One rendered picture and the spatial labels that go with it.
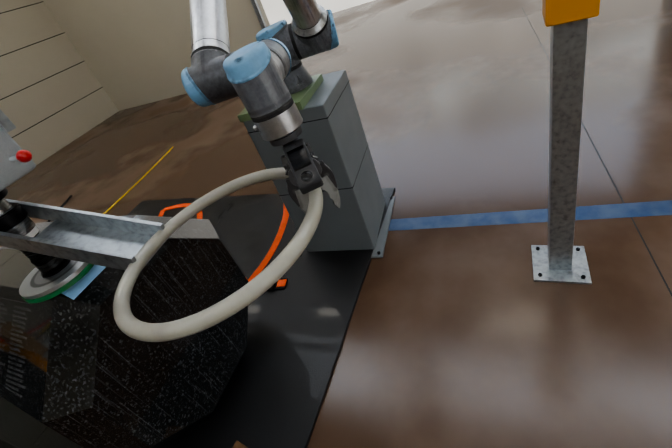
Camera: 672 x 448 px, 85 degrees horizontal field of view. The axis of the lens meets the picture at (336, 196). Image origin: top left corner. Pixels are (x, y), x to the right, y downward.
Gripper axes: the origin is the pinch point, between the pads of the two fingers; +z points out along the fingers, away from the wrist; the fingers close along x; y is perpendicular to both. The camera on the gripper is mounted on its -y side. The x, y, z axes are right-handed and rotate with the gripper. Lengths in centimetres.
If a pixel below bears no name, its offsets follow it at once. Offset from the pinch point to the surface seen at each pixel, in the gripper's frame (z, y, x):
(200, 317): -6.8, -23.4, 24.9
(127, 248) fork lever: -7, 15, 49
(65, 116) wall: -18, 638, 337
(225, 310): -6.2, -24.0, 20.7
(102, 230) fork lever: -11, 24, 56
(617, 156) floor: 95, 73, -148
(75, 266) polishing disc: -4, 29, 72
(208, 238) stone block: 22, 59, 48
